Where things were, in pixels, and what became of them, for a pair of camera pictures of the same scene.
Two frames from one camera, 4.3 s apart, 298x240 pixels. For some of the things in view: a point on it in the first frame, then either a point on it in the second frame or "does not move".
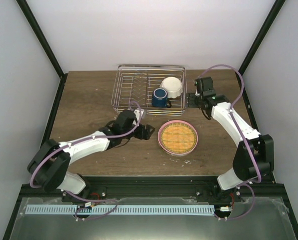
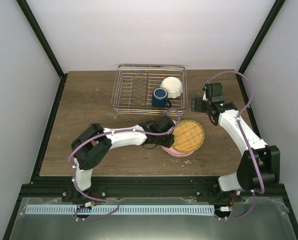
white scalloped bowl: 173,85 does not move
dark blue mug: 159,98 does not move
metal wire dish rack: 136,82 does not move
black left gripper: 147,134 to 170,142
